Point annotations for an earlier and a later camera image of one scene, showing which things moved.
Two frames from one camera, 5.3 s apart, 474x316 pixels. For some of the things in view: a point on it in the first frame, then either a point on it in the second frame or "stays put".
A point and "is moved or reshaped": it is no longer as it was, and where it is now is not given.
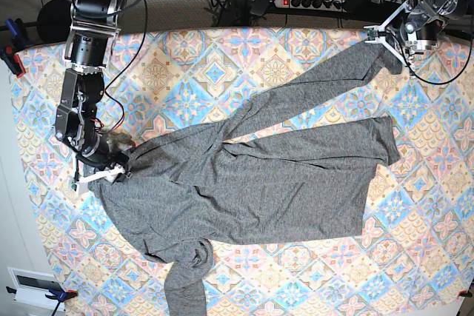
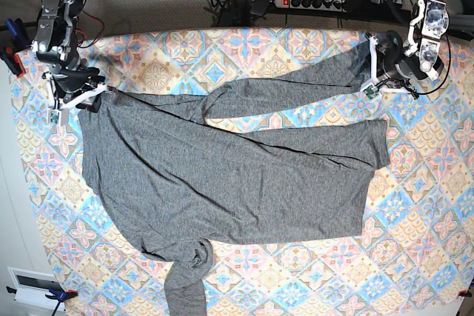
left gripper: (103, 153) -> (68, 81)
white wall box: (32, 288) stays put
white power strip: (311, 2) stays put
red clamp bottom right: (464, 293) stays put
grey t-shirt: (204, 182) is moved or reshaped
